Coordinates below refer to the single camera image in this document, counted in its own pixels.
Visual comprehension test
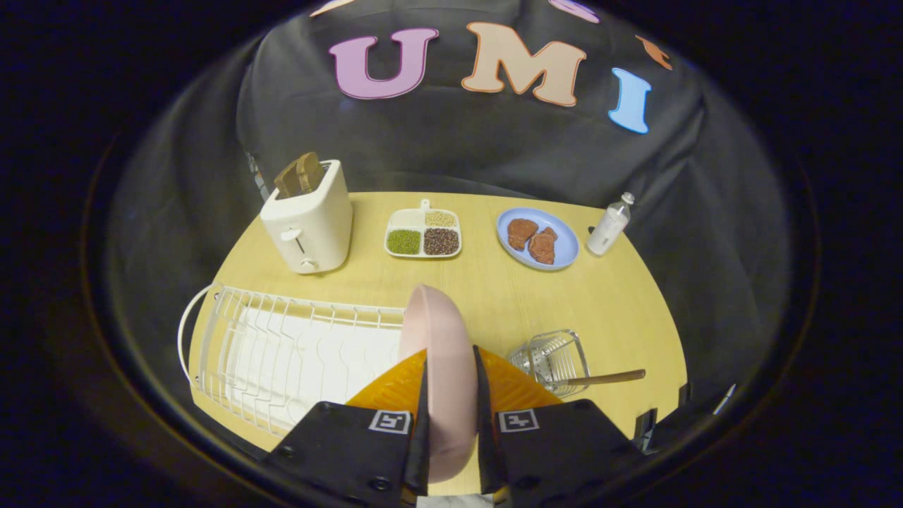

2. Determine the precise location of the blue plate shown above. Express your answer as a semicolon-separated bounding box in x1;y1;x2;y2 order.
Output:
496;207;580;272

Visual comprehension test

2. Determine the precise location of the clear plastic bottle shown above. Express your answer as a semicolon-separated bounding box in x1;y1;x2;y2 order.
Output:
586;192;636;256

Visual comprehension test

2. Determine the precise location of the wooden handled spoon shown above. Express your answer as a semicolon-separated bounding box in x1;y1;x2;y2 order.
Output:
547;369;646;389

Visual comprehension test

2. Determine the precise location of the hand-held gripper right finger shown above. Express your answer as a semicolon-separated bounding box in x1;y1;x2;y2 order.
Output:
473;345;644;504

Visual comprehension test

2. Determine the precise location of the pink plate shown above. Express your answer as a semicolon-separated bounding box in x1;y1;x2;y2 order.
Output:
399;284;479;484

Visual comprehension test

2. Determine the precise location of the brown toast slice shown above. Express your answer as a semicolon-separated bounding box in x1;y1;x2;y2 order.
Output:
296;152;326;194
274;162;303;199

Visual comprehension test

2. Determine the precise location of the white wire dish rack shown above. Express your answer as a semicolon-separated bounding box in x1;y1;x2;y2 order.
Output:
177;283;407;439

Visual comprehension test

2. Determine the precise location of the brown meat piece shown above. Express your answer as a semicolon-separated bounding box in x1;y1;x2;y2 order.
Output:
507;218;540;251
528;226;559;265

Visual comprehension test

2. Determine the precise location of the clear wire basket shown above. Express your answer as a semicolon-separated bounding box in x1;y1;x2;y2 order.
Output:
508;329;590;397

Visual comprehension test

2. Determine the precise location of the black backdrop cloth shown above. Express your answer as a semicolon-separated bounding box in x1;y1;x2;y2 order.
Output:
106;0;794;424

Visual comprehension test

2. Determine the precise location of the white divided tray with beans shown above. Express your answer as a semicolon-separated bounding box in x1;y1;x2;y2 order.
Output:
384;199;463;260

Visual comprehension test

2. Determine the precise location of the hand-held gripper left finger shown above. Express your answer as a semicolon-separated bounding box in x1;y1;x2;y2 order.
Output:
262;347;430;507

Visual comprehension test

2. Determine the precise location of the white toaster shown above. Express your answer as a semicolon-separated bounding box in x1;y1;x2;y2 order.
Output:
260;159;353;274

